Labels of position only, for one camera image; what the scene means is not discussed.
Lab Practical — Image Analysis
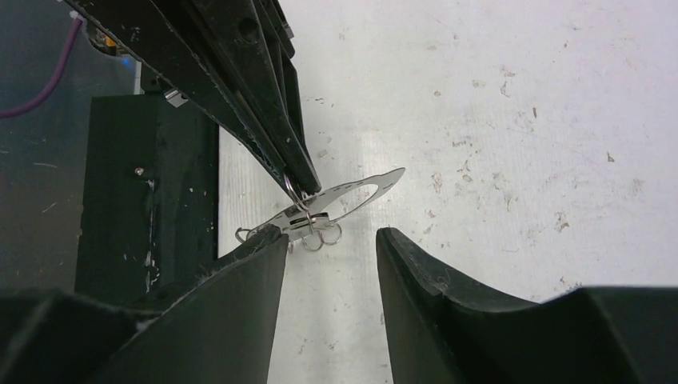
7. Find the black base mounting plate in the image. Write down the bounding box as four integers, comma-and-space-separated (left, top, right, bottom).
74, 94, 218, 305

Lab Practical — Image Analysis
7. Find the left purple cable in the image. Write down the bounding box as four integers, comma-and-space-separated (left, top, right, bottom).
0, 15, 86, 120

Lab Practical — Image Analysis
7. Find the black tagged key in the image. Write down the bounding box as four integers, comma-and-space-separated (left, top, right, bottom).
282, 212, 332, 238

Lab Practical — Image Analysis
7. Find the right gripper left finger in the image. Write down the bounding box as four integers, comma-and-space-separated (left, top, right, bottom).
1, 226, 289, 383

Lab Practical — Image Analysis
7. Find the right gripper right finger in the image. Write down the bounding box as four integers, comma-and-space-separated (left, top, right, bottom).
376, 228, 677, 383

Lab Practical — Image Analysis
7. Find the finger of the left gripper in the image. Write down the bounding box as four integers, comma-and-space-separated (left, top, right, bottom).
181, 1, 321, 194
63, 0, 297, 192

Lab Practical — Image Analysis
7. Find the clear plastic keyring holder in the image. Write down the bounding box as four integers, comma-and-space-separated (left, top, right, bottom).
235, 167, 406, 252

